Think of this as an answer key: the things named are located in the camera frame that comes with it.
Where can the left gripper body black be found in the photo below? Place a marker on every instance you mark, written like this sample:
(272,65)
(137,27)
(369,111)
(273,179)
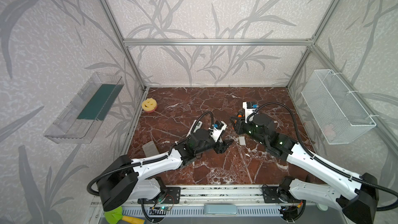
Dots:
(219,144)

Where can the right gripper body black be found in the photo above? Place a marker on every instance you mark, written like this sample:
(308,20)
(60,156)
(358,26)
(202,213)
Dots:
(238,125)

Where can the white battery cover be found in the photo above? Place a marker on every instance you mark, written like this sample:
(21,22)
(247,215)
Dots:
(242,141)

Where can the white remote control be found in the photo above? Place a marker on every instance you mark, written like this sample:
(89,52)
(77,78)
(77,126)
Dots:
(195,127)

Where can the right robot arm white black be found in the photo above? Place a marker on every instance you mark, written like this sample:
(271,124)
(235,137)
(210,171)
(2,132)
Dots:
(355,195)

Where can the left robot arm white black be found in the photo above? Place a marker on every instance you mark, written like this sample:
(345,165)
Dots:
(126,177)

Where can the grey rectangular sponge block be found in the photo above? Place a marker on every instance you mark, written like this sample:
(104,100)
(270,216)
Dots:
(150,149)

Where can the yellow smiley sponge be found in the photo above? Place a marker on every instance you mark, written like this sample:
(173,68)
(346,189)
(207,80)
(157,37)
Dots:
(149,105)

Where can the pink item in basket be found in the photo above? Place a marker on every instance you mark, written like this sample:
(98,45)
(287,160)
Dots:
(329,132)

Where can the pale green rectangular tray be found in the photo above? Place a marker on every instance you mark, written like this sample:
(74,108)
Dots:
(220,209)

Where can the pale green round soap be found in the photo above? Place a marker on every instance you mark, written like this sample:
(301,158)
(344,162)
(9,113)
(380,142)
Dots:
(322,207)

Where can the green yellow scoop brush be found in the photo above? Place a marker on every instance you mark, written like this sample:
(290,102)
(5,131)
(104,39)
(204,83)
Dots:
(116,215)

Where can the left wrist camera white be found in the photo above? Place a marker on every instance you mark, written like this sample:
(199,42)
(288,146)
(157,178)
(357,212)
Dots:
(217,129)

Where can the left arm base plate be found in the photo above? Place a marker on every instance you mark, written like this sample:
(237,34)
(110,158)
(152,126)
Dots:
(171,195)

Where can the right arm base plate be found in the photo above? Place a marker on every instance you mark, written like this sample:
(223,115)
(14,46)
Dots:
(277,195)

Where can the white wire mesh basket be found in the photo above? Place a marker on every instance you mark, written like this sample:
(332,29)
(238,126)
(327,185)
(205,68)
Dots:
(332,102)

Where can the clear plastic wall shelf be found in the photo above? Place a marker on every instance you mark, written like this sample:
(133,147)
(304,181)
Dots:
(80,121)

